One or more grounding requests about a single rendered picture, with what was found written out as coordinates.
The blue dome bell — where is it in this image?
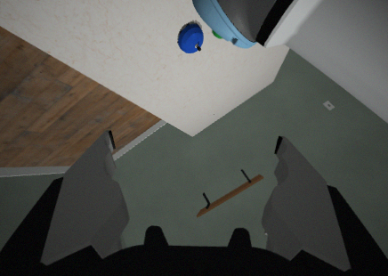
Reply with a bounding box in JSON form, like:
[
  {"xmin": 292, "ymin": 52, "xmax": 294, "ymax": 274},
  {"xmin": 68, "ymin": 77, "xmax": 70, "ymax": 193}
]
[{"xmin": 177, "ymin": 24, "xmax": 204, "ymax": 53}]

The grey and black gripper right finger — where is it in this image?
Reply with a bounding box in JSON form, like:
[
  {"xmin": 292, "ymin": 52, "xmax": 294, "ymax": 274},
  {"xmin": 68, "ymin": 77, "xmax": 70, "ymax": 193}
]
[{"xmin": 262, "ymin": 136, "xmax": 388, "ymax": 276}]

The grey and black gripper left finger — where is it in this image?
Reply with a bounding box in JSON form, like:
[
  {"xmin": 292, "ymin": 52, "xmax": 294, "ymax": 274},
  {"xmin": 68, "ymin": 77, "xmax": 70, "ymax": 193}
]
[{"xmin": 0, "ymin": 130, "xmax": 129, "ymax": 276}]

